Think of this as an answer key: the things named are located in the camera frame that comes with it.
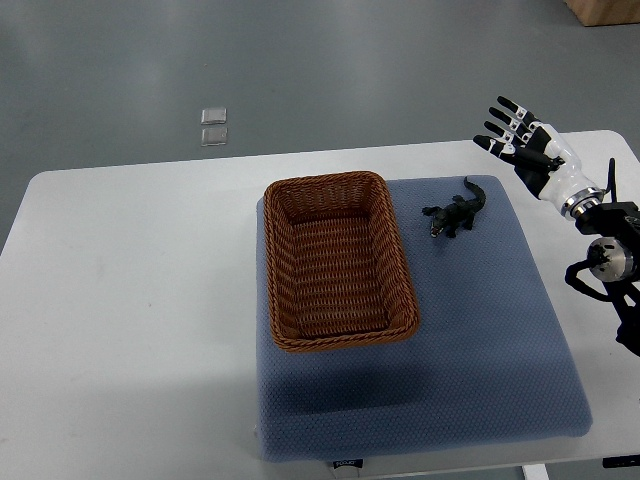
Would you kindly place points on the upper metal floor plate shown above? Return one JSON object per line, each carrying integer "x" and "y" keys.
{"x": 213, "y": 116}

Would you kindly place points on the blue grey cushion mat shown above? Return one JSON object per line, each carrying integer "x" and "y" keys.
{"x": 489, "y": 362}

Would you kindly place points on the black table control panel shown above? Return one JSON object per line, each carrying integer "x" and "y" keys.
{"x": 625, "y": 461}

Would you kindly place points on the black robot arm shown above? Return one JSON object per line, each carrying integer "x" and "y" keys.
{"x": 610, "y": 271}

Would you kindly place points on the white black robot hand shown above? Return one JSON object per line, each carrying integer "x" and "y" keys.
{"x": 540, "y": 156}

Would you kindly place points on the wooden box corner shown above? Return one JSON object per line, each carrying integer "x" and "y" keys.
{"x": 591, "y": 13}

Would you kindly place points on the dark toy crocodile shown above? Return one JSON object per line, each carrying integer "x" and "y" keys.
{"x": 460, "y": 212}

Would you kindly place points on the brown wicker basket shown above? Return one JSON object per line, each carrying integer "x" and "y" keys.
{"x": 336, "y": 271}

